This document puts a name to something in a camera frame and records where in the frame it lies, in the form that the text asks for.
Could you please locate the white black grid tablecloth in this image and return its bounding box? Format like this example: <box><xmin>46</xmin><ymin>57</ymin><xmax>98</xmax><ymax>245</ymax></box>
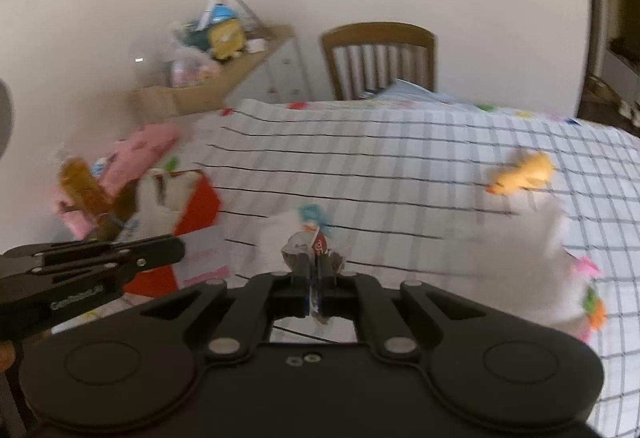
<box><xmin>178</xmin><ymin>100</ymin><xmax>639</xmax><ymax>437</ymax></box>

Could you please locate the glass bowl vase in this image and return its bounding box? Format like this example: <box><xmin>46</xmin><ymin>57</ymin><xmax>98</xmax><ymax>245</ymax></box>
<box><xmin>129</xmin><ymin>35</ymin><xmax>171</xmax><ymax>88</ymax></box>

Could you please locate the teal white tissue box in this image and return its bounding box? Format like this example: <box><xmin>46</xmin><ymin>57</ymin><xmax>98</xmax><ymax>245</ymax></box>
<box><xmin>172</xmin><ymin>226</ymin><xmax>231</xmax><ymax>288</ymax></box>

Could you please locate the plastic bag of candy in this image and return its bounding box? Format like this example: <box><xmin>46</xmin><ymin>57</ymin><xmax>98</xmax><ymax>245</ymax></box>
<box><xmin>170</xmin><ymin>47</ymin><xmax>222</xmax><ymax>88</ymax></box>

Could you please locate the small snack wrapper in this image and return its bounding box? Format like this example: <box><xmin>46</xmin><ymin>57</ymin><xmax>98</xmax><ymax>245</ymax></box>
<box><xmin>281</xmin><ymin>204</ymin><xmax>345</xmax><ymax>325</ymax></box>

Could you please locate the wooden side cabinet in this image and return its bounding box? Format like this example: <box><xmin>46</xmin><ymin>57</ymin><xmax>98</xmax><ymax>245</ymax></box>
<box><xmin>132</xmin><ymin>25</ymin><xmax>312</xmax><ymax>122</ymax></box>

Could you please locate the white plush toy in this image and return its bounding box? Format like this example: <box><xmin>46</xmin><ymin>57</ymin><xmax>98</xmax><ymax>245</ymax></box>
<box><xmin>445</xmin><ymin>198</ymin><xmax>602</xmax><ymax>343</ymax></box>

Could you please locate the brown wooden chair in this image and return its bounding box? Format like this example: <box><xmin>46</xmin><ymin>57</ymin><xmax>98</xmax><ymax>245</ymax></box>
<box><xmin>319</xmin><ymin>22</ymin><xmax>437</xmax><ymax>101</ymax></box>

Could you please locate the pink folded cloth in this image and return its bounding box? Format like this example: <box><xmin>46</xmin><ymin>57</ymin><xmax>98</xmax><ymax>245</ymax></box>
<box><xmin>52</xmin><ymin>123</ymin><xmax>181</xmax><ymax>240</ymax></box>

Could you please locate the red gold metal tin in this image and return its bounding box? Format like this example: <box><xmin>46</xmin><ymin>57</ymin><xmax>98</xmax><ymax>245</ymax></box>
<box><xmin>117</xmin><ymin>170</ymin><xmax>220</xmax><ymax>297</ymax></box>

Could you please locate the yellow toy box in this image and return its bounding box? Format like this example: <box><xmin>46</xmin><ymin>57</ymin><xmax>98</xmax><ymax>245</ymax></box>
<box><xmin>207</xmin><ymin>19</ymin><xmax>246</xmax><ymax>61</ymax></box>

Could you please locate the amber drink bottle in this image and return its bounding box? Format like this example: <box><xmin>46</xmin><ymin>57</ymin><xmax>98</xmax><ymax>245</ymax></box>
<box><xmin>58</xmin><ymin>155</ymin><xmax>116</xmax><ymax>241</ymax></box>

